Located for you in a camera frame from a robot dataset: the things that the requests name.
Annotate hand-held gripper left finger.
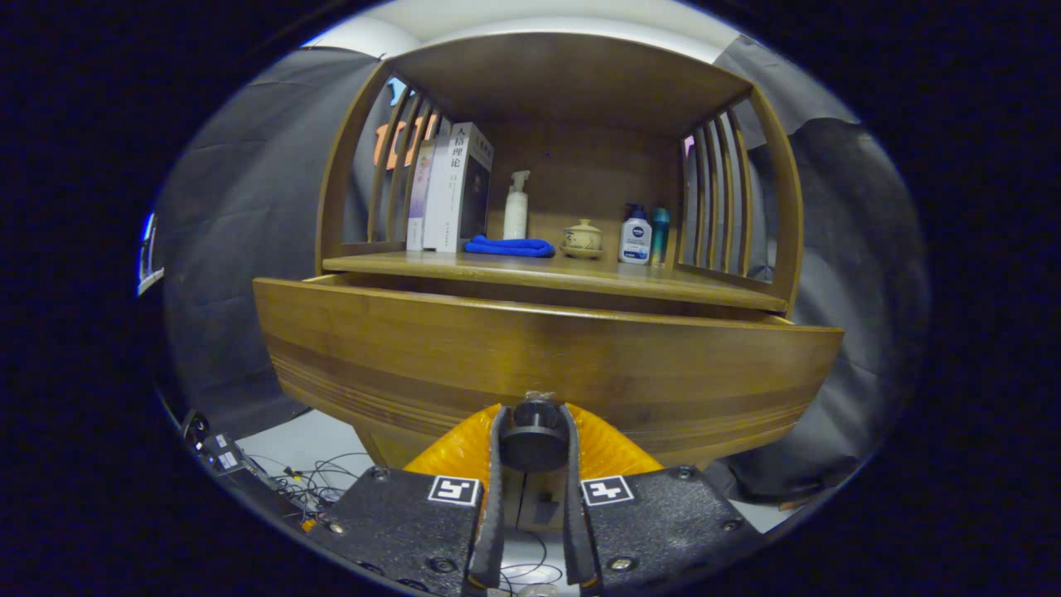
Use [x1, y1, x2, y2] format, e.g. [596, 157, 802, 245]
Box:
[311, 404, 508, 597]

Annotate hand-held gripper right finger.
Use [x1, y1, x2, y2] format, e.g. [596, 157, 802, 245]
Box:
[560, 404, 763, 594]

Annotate black drawer knob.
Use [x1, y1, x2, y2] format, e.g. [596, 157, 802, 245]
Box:
[499, 398, 571, 473]

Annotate wooden drawer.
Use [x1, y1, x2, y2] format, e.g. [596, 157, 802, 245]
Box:
[253, 276, 845, 469]

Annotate wooden countertop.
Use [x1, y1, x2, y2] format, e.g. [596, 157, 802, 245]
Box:
[322, 249, 788, 314]

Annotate wooden cabinet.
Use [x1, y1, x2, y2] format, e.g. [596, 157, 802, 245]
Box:
[253, 32, 845, 531]

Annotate blue folded cloth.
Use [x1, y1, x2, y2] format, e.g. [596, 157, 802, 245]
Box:
[464, 235, 556, 259]

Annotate beige lidded teacup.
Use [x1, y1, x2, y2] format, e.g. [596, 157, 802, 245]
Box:
[560, 218, 604, 260]

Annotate white lotion bottle blue cap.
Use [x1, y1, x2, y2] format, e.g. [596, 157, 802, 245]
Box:
[618, 203, 652, 266]

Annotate white pump bottle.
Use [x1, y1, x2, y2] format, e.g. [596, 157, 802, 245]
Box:
[503, 170, 531, 241]

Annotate white book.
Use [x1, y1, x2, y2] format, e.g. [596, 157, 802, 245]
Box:
[423, 122, 496, 254]

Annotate thin purple book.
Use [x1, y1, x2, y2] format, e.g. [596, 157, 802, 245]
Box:
[406, 139, 436, 251]

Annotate black floor cables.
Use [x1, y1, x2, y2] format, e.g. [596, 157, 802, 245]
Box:
[249, 452, 374, 523]

